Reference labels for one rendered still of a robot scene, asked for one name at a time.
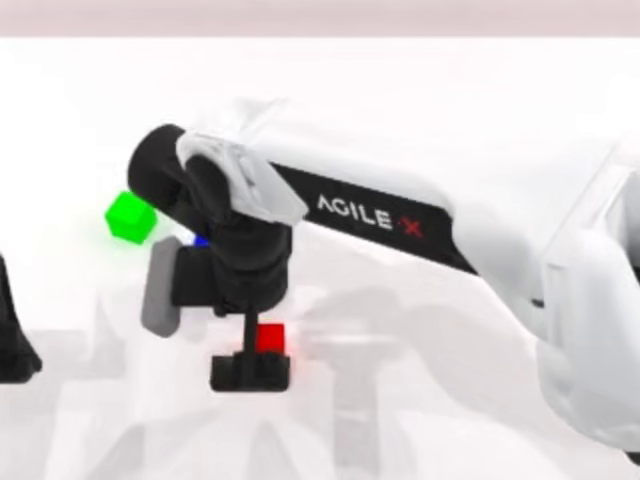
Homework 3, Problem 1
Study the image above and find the green cube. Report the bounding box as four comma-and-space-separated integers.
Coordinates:
103, 190, 159, 246

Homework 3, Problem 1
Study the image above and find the red cube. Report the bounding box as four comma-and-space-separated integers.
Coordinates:
255, 323, 287, 355

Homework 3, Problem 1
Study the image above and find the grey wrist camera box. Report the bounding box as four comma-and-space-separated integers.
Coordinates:
140, 238, 182, 339

